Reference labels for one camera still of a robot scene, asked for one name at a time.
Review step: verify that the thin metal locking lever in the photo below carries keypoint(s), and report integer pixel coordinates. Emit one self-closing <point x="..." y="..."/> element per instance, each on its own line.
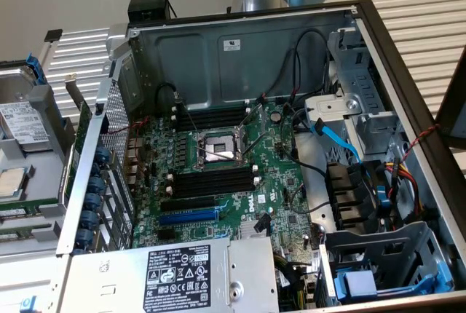
<point x="222" y="154"/>
<point x="255" y="142"/>

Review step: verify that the black RAM slot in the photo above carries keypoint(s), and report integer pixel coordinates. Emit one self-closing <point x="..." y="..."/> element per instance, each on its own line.
<point x="213" y="179"/>
<point x="213" y="173"/>
<point x="213" y="126"/>
<point x="213" y="122"/>
<point x="213" y="191"/>
<point x="213" y="111"/>
<point x="213" y="116"/>
<point x="213" y="185"/>

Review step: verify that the Toshiba hard disk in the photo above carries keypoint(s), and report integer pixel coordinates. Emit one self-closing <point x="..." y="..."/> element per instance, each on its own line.
<point x="22" y="120"/>

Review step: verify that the grey disk bay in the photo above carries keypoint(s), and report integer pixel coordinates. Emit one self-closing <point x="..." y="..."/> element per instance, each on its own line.
<point x="367" y="244"/>

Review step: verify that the round coin battery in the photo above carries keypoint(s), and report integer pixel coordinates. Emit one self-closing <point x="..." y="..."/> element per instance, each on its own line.
<point x="277" y="116"/>

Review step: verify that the grey parts rack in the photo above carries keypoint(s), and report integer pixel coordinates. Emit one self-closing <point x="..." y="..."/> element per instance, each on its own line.
<point x="40" y="174"/>

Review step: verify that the silver chipset heatsink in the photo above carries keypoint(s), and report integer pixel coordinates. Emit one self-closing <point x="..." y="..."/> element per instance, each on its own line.
<point x="247" y="232"/>

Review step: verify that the black fan shroud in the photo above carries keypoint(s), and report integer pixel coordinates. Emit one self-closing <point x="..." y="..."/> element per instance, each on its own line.
<point x="342" y="189"/>

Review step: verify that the CPU socket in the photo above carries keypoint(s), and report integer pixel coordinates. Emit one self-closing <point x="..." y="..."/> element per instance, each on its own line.
<point x="218" y="147"/>

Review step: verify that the silver CPU chip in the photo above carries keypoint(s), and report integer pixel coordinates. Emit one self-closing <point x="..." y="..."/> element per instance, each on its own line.
<point x="11" y="182"/>

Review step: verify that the Toshiba hard drive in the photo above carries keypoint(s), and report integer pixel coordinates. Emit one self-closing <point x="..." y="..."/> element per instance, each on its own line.
<point x="36" y="71"/>

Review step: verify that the grey metal drive cage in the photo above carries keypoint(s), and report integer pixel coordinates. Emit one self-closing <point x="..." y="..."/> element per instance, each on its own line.
<point x="360" y="87"/>

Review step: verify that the green Dell motherboard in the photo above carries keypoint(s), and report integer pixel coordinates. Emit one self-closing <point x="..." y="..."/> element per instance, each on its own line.
<point x="269" y="178"/>

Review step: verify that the short black expansion slot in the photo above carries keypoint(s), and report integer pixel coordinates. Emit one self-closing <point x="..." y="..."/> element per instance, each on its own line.
<point x="165" y="233"/>

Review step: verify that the silver power supply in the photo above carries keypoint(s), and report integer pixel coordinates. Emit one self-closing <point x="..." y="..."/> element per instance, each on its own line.
<point x="116" y="273"/>

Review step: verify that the black box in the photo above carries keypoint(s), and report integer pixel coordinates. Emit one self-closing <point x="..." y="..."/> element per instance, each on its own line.
<point x="149" y="7"/>

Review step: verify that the small black clip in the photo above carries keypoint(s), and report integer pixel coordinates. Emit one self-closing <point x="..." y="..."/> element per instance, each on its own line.
<point x="53" y="35"/>

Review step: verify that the blue expansion slot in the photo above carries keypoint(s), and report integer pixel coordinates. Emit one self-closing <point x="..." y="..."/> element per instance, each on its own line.
<point x="189" y="216"/>

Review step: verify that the blue disk caddy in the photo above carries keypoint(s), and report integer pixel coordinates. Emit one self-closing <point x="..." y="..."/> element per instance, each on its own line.
<point x="340" y="287"/>

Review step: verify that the long black expansion slot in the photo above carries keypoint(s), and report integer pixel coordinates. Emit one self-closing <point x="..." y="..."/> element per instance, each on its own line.
<point x="187" y="204"/>

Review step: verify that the silver socket cover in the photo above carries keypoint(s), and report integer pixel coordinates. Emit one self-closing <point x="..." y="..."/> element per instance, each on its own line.
<point x="251" y="116"/>

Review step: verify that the green graphics card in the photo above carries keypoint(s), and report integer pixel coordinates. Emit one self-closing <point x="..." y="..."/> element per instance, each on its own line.
<point x="82" y="127"/>

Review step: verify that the open PC case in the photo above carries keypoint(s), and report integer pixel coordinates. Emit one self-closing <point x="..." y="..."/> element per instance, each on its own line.
<point x="189" y="58"/>

